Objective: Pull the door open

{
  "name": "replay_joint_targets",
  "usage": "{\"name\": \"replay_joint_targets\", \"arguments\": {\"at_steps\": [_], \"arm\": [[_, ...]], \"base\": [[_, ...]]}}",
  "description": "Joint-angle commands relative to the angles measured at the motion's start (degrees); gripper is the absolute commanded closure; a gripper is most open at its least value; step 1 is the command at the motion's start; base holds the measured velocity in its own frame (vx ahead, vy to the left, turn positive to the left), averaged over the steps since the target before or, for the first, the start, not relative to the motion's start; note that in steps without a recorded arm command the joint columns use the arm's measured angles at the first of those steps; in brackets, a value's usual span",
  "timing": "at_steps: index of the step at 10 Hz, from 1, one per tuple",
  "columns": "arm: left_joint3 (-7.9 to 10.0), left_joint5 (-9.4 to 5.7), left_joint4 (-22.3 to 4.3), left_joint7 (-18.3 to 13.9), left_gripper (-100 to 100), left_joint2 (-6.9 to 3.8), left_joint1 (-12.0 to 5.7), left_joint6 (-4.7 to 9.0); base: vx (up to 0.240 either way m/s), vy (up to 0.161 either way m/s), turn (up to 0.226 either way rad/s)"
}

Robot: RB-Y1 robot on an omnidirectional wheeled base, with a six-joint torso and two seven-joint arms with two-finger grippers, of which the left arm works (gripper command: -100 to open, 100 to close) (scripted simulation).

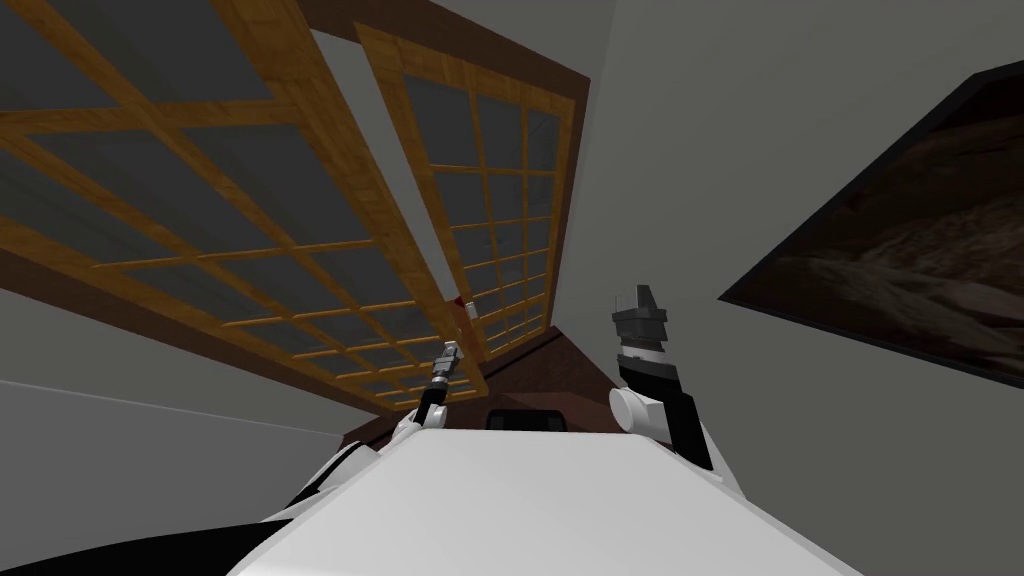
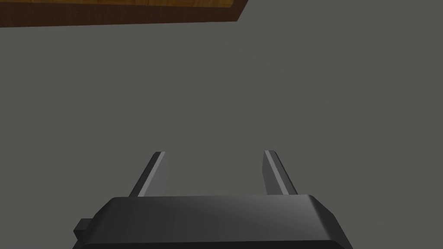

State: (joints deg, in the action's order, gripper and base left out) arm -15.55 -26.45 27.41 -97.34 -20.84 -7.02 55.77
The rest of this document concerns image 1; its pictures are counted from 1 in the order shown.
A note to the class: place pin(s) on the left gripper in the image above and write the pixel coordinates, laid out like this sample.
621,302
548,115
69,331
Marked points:
448,358

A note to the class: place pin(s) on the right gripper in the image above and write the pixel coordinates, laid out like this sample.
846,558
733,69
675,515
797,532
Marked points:
640,326

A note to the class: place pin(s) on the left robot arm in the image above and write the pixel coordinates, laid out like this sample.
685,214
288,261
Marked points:
430,414

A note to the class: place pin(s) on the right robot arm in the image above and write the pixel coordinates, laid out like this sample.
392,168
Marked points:
638,410

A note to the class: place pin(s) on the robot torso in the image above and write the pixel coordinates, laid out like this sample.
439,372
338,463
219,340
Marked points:
520,504

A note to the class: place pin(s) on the wooden lattice glass door leaf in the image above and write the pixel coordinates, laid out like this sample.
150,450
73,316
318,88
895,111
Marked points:
390,80
336,160

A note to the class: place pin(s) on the dark framed wall picture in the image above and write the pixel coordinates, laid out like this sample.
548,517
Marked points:
920,240

